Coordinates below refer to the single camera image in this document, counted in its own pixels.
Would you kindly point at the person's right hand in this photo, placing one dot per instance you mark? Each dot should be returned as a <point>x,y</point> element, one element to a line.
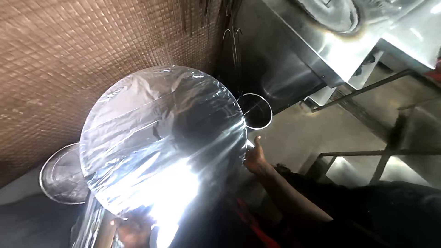
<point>255,159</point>

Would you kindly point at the person's left hand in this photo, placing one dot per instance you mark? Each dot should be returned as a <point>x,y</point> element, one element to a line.
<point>134,232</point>

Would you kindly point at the person's left fingers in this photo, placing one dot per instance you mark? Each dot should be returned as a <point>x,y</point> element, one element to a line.
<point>121,225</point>

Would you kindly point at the person's right thumb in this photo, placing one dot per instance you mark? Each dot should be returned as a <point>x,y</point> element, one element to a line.
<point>258,143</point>

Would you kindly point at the round foil-covered pan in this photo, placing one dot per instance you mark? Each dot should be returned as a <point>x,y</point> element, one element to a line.
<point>155,131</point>

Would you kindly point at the person's right forearm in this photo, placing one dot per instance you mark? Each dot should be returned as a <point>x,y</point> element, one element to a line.
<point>293,198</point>

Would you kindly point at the round thin-rimmed metal container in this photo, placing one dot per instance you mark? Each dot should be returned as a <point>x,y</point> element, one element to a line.
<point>256,115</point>

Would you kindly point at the shiny silver foil roll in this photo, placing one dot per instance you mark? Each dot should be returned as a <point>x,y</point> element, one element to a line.
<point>89,224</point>

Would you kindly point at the round clear-grey metal lid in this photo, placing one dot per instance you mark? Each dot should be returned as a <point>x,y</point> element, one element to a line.
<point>63,177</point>

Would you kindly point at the stainless steel stove counter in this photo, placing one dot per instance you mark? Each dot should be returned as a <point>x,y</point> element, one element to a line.
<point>286,58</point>

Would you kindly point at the hanging metal hooks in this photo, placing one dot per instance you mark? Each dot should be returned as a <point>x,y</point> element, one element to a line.
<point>235,44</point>

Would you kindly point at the person's body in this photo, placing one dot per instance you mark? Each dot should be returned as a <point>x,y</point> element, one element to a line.
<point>386,210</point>

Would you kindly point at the red object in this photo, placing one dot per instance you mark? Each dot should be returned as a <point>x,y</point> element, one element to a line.
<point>434,73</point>

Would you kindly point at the dark metal frame rack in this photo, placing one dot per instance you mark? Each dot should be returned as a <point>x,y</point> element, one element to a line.
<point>384,152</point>

